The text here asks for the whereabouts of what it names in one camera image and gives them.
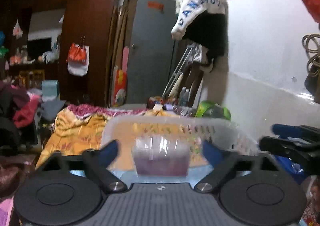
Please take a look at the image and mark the clear bag purple box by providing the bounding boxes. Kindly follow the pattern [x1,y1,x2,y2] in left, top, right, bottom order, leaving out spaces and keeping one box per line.
[132,134,191,177]

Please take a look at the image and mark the blue plastic bag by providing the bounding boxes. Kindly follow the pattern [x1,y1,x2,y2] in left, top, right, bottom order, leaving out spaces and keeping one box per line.
[274,156,308,184]

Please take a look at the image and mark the yellow floral bedsheet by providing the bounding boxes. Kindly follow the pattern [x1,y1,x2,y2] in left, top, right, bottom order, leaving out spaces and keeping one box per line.
[36,107,113,167]

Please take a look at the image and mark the translucent white plastic basket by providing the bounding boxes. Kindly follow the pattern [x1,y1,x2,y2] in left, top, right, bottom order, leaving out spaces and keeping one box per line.
[100,115,258,170]

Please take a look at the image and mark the pink floral blanket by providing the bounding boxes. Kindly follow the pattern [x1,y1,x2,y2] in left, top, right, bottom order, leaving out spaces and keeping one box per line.
[67,104,147,119]

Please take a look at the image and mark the green plastic bag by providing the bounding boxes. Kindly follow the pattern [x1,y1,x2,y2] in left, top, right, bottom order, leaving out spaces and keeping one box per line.
[195,101,231,120]

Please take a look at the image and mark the orange white hanging bag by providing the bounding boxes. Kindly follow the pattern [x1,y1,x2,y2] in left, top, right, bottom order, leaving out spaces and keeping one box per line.
[66,43,89,77]

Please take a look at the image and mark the metal crutches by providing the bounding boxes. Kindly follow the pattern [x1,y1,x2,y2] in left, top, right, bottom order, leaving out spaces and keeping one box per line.
[162,43,197,99]

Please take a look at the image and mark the grey metal door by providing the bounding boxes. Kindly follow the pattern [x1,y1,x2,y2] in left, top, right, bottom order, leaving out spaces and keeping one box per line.
[126,0,176,104]

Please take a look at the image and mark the black hanging garment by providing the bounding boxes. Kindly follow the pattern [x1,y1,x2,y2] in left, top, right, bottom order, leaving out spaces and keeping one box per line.
[183,11,228,73]

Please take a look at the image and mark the dark red wooden wardrobe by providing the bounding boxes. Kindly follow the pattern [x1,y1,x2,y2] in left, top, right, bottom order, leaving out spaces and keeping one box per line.
[1,0,119,106]

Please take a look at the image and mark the white hoodie with blue letters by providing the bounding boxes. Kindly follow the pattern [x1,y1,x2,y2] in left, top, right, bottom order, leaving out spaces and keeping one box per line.
[171,0,226,40]

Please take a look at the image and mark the coiled grey rope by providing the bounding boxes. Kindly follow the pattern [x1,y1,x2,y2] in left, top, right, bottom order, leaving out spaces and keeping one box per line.
[301,33,320,79]

